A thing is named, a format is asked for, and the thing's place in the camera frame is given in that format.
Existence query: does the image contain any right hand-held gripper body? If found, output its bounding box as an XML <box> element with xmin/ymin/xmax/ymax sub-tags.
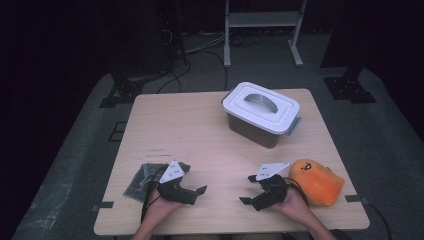
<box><xmin>251</xmin><ymin>161</ymin><xmax>290</xmax><ymax>212</ymax></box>

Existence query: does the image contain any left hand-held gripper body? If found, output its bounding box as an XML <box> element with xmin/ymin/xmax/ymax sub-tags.
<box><xmin>156</xmin><ymin>159</ymin><xmax>198</xmax><ymax>206</ymax></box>

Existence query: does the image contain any grey fluffy cloth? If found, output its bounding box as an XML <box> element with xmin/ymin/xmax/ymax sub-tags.
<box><xmin>123</xmin><ymin>162</ymin><xmax>169</xmax><ymax>203</ymax></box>

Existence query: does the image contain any orange plush toy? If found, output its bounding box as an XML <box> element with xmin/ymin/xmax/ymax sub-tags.
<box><xmin>288</xmin><ymin>158</ymin><xmax>346</xmax><ymax>208</ymax></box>

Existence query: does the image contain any translucent brown storage box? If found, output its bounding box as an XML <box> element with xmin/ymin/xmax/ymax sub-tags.
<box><xmin>225</xmin><ymin>113</ymin><xmax>303</xmax><ymax>150</ymax></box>

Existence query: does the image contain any white box lid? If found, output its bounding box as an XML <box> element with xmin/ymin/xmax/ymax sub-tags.
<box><xmin>221</xmin><ymin>81</ymin><xmax>301</xmax><ymax>136</ymax></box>

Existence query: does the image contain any person's right hand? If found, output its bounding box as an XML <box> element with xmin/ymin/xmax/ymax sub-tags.
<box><xmin>269</xmin><ymin>188</ymin><xmax>317</xmax><ymax>224</ymax></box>

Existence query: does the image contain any person's left hand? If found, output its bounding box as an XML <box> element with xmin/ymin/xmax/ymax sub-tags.
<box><xmin>143</xmin><ymin>189</ymin><xmax>183</xmax><ymax>224</ymax></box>

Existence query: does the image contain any black tape floor marking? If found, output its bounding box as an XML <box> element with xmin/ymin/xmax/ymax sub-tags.
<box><xmin>108</xmin><ymin>121</ymin><xmax>128</xmax><ymax>143</ymax></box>

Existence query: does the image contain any black tape strip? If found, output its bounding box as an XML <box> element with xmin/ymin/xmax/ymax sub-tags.
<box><xmin>91</xmin><ymin>201</ymin><xmax>115</xmax><ymax>214</ymax></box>
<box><xmin>344</xmin><ymin>194</ymin><xmax>370</xmax><ymax>206</ymax></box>

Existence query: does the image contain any white metal stand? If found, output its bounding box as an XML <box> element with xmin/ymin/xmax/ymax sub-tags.
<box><xmin>223</xmin><ymin>0</ymin><xmax>308</xmax><ymax>68</ymax></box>

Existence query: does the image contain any right hand-held gripper cable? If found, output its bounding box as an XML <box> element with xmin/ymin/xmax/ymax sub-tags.
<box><xmin>283</xmin><ymin>177</ymin><xmax>310</xmax><ymax>205</ymax></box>

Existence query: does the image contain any hand-held gripper cable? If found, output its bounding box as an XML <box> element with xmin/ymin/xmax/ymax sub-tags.
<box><xmin>140</xmin><ymin>166</ymin><xmax>168</xmax><ymax>224</ymax></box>
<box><xmin>283</xmin><ymin>177</ymin><xmax>310</xmax><ymax>205</ymax></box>

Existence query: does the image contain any left hand-held gripper cable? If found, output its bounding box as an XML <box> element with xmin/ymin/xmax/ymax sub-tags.
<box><xmin>140</xmin><ymin>166</ymin><xmax>168</xmax><ymax>224</ymax></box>

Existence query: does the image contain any black floor cable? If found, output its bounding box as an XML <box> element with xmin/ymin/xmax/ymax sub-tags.
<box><xmin>186</xmin><ymin>49</ymin><xmax>230</xmax><ymax>92</ymax></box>
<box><xmin>155</xmin><ymin>59</ymin><xmax>193</xmax><ymax>95</ymax></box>

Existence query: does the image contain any black stand with base plate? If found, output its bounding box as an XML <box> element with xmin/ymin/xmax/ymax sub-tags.
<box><xmin>99</xmin><ymin>66</ymin><xmax>168</xmax><ymax>109</ymax></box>
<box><xmin>320</xmin><ymin>0</ymin><xmax>378</xmax><ymax>104</ymax></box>

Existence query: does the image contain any thin black cable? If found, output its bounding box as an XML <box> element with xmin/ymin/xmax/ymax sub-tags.
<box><xmin>366</xmin><ymin>201</ymin><xmax>393</xmax><ymax>240</ymax></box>

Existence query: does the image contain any white floor cable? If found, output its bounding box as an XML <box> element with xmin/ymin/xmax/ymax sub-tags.
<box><xmin>184</xmin><ymin>32</ymin><xmax>228</xmax><ymax>56</ymax></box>

